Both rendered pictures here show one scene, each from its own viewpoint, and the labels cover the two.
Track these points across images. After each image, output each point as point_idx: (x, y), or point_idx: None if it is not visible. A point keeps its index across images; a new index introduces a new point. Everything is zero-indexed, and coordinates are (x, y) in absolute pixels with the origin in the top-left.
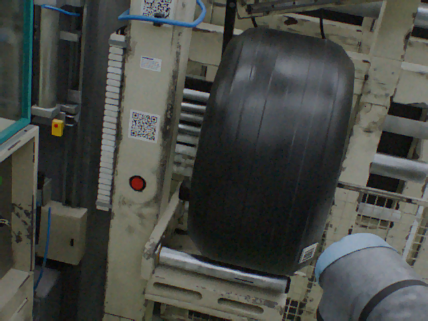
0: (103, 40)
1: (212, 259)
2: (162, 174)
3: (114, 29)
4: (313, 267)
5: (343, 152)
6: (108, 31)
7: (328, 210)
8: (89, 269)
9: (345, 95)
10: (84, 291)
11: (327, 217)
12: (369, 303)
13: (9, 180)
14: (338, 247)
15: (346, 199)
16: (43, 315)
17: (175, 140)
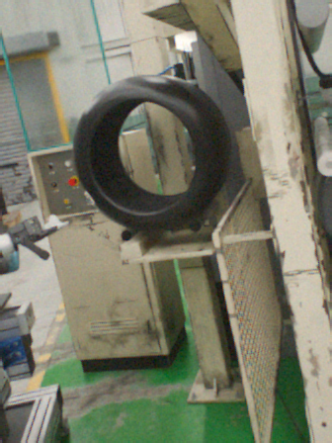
0: (219, 101)
1: None
2: (157, 167)
3: (238, 94)
4: (255, 292)
5: (83, 136)
6: (225, 96)
7: (80, 169)
8: (258, 263)
9: (91, 105)
10: (253, 277)
11: (85, 175)
12: None
13: (122, 159)
14: None
15: (236, 219)
16: None
17: (175, 151)
